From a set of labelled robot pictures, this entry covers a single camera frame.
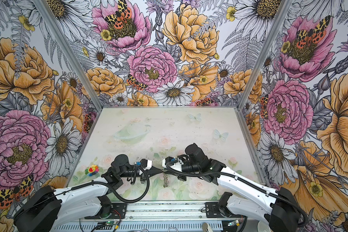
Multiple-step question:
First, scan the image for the colourful flower toy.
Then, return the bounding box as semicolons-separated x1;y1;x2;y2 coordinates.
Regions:
85;164;99;177

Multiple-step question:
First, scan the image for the slotted grey cable duct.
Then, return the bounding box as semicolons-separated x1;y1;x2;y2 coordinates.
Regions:
52;220;223;232

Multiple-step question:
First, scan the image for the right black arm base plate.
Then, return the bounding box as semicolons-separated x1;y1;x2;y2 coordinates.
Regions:
201;202;244;218

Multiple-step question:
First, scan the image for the white paper cup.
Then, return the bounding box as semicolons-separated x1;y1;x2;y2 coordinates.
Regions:
257;221;272;232

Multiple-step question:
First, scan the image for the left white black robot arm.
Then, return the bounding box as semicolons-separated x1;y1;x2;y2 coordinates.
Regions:
14;154;163;232

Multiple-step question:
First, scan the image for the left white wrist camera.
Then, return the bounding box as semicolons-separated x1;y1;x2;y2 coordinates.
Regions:
136;159;152;170

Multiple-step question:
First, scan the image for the small circuit board with wires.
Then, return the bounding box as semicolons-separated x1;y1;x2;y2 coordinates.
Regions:
94;221;121;232

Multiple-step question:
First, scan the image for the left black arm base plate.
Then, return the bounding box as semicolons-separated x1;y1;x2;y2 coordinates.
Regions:
85;203;127;219

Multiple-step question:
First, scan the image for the aluminium mounting rail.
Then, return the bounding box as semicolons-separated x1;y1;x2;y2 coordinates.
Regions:
43;200;289;222

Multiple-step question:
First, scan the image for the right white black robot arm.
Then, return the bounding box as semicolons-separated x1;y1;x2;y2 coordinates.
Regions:
162;143;309;232

